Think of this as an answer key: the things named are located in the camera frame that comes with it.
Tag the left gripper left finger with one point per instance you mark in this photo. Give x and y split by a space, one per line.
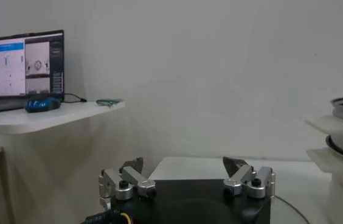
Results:
129 179

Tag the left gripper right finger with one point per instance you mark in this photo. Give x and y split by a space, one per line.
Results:
244 179

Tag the round glass pot lid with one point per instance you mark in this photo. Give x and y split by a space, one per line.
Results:
284 213

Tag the green and silver card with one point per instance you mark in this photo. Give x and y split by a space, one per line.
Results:
109 102

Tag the white side table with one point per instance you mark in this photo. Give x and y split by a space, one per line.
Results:
37 120

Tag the blue computer mouse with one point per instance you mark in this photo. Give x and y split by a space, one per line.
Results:
42 104

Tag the black laptop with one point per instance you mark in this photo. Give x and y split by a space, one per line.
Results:
7 70

